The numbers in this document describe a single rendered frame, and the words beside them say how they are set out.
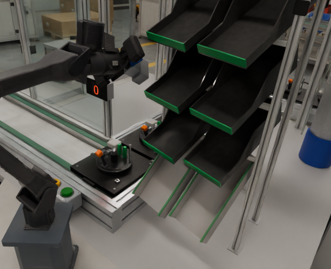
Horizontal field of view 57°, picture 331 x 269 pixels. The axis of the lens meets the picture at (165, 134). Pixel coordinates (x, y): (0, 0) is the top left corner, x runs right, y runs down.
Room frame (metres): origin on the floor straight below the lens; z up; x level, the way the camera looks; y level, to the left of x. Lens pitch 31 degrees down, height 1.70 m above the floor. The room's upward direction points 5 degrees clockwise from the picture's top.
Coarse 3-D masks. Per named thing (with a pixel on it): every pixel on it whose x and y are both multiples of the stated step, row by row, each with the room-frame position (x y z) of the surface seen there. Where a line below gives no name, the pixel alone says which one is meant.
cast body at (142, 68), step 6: (144, 60) 0.88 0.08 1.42; (126, 66) 0.84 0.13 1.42; (138, 66) 0.84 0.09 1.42; (144, 66) 0.87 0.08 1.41; (126, 72) 0.84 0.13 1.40; (132, 72) 0.84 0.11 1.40; (138, 72) 0.85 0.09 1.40; (144, 72) 0.85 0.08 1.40; (132, 78) 0.85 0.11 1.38; (138, 78) 0.84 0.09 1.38; (144, 78) 0.84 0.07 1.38
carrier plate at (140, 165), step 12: (96, 156) 1.00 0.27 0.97; (132, 156) 1.02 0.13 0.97; (72, 168) 0.92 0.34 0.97; (84, 168) 0.92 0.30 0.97; (96, 168) 0.93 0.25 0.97; (132, 168) 0.95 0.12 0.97; (144, 168) 0.95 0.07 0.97; (96, 180) 0.86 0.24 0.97; (108, 180) 0.86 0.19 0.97; (120, 180) 0.87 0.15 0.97; (132, 180) 0.87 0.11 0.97; (108, 192) 0.81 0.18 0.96; (120, 192) 0.82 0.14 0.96
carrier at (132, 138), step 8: (152, 120) 1.31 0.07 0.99; (152, 128) 1.17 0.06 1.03; (128, 136) 1.18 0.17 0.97; (136, 136) 1.19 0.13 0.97; (144, 136) 1.16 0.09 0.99; (128, 144) 1.11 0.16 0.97; (136, 144) 1.12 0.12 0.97; (136, 152) 1.07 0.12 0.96; (144, 152) 1.06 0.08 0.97; (152, 152) 1.07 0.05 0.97
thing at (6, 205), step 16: (0, 192) 0.87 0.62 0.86; (16, 192) 0.88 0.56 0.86; (0, 208) 0.79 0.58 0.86; (16, 208) 0.80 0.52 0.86; (0, 224) 0.72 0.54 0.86; (0, 240) 0.65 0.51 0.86; (80, 240) 0.68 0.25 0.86; (0, 256) 0.60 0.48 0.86; (16, 256) 0.60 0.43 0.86; (80, 256) 0.62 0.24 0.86; (96, 256) 0.62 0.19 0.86
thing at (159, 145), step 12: (168, 120) 0.86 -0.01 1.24; (180, 120) 0.86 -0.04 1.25; (192, 120) 0.85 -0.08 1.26; (156, 132) 0.82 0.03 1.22; (168, 132) 0.82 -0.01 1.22; (180, 132) 0.81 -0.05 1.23; (192, 132) 0.80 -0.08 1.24; (204, 132) 0.79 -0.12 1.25; (144, 144) 0.79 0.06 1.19; (156, 144) 0.78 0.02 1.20; (168, 144) 0.77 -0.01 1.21; (180, 144) 0.76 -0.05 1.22; (192, 144) 0.75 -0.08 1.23; (168, 156) 0.71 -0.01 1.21; (180, 156) 0.72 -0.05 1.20
